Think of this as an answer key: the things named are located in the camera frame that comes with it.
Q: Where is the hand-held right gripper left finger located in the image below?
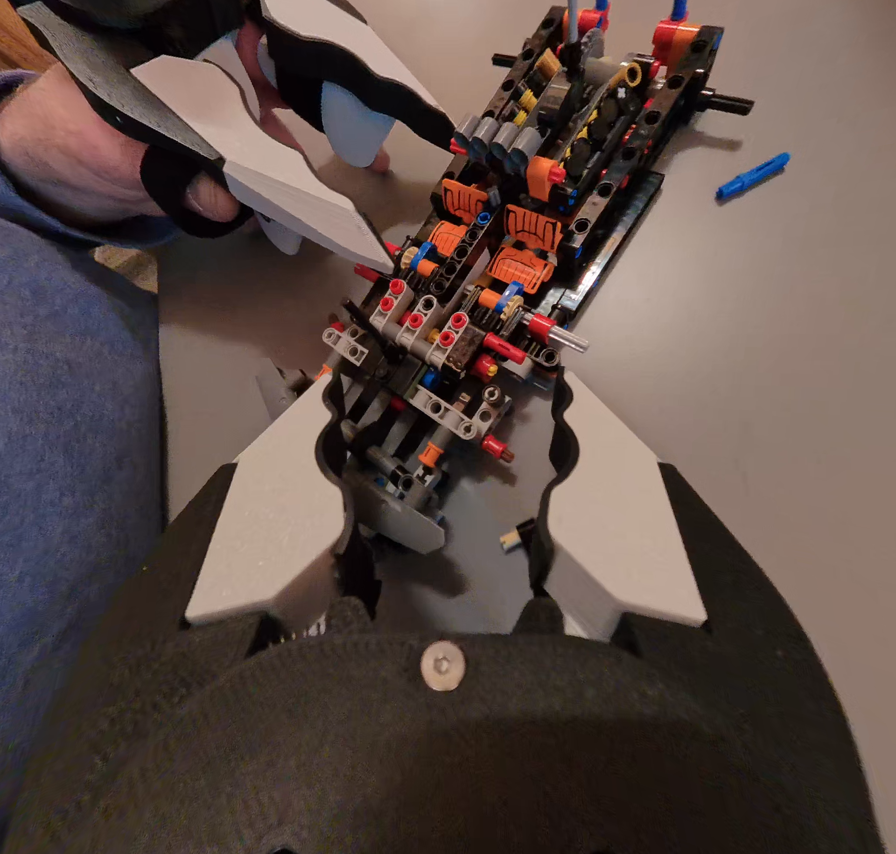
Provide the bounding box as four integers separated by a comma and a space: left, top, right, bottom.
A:
183, 367, 382, 632

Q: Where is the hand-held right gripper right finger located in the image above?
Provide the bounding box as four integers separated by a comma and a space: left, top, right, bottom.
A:
526, 367, 709, 644

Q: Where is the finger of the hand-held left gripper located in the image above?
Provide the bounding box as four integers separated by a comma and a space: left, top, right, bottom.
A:
255, 0, 459, 155
15, 0, 396, 275

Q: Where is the black orange lego car model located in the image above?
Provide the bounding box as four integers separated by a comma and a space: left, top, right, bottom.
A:
255, 0, 757, 554

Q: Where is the person's left forearm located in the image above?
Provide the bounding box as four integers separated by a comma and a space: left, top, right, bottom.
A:
0, 70, 176, 249

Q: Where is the blue lego pin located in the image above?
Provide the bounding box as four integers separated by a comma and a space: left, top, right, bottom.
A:
715, 153, 792, 202

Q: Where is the person's left hand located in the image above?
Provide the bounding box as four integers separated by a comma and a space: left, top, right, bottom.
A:
0, 24, 392, 228

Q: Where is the person's blue clothing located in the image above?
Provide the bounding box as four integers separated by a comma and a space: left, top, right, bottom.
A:
0, 220, 169, 785

